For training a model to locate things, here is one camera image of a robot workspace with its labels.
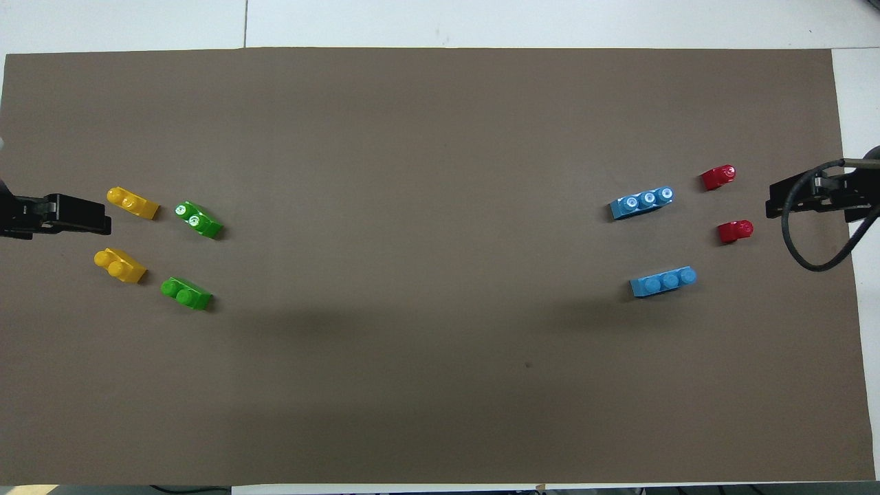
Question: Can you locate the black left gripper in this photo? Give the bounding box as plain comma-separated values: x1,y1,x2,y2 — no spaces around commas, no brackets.
0,180,112,240

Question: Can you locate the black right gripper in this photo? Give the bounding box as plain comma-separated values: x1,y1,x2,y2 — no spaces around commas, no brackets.
765,165,880,222

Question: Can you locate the green two-stud brick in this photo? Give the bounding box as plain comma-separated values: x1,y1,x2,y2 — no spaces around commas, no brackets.
174,201,224,239
160,276,213,311

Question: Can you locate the blue three-stud brick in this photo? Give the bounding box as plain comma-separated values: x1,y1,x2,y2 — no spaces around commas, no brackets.
630,266,698,298
609,186,675,221

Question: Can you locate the yellow two-stud brick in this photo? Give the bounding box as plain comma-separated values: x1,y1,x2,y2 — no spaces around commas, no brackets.
93,247,148,284
107,186,160,221

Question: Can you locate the red one-stud brick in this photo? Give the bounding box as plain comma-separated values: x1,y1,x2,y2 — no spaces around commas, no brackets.
700,164,737,192
718,219,754,245

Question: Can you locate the brown table mat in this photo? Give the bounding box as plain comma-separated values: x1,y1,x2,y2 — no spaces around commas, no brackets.
0,47,875,485

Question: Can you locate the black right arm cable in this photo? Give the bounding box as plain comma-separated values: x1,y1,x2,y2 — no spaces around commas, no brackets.
780,159,880,272

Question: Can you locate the black cable below table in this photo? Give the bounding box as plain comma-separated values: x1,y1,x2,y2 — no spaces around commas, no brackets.
150,484,232,495

